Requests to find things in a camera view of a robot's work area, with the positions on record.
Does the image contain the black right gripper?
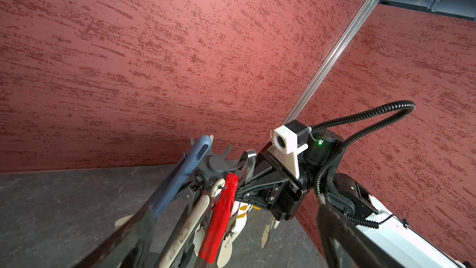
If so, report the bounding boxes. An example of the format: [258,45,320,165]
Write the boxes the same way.
[235,143,309,221]

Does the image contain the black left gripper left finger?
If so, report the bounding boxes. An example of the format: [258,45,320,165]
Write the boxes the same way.
[75,206,156,268]

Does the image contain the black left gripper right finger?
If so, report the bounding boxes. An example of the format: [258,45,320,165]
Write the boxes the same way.
[317,196,402,268]

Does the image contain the long red handled steel tongs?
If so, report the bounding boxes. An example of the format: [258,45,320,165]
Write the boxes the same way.
[195,150,257,268]

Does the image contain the cream blue handled tongs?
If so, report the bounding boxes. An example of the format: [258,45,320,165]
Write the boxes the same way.
[146,135,213,218]

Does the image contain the dark grey utensil rack stand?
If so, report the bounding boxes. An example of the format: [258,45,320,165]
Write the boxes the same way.
[179,146,235,268]

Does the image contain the black steel tongs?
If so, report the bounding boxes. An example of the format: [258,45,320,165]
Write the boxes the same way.
[158,186,195,268]

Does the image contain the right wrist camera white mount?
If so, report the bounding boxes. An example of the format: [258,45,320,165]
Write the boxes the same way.
[270,120,311,179]

